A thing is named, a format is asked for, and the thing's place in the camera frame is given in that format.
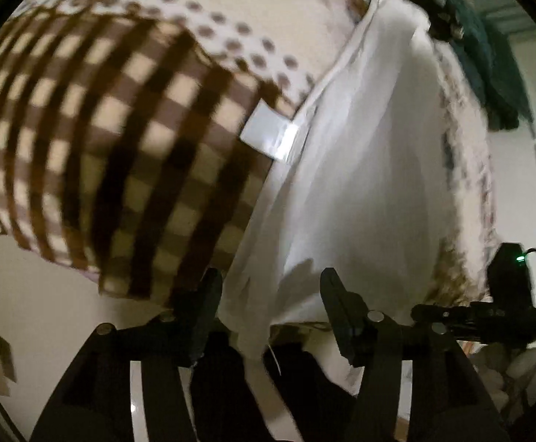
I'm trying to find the brown checkered blanket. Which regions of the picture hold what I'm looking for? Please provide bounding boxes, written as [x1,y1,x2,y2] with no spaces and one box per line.
[0,0,370,307]

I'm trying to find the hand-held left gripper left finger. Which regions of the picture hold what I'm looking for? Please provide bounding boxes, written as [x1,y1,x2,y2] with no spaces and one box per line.
[31,267,225,442]

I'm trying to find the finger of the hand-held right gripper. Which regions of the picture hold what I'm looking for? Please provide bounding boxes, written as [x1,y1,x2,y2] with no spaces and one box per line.
[411,302,480,333]

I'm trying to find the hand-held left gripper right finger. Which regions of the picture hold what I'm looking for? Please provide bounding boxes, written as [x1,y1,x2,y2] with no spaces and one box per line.
[319,267,508,442]

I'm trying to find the pile of pale cloth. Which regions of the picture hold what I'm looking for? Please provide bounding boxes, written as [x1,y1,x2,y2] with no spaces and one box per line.
[468,343,536,427]

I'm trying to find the white garment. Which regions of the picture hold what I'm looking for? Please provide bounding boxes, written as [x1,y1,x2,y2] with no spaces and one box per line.
[219,0,462,397]

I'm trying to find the floral patterned bedsheet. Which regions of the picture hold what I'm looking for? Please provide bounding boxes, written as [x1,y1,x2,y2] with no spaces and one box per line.
[427,39,499,305]

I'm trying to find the dark teal garment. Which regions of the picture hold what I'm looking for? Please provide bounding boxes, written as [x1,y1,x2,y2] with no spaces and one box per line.
[438,0,533,132]

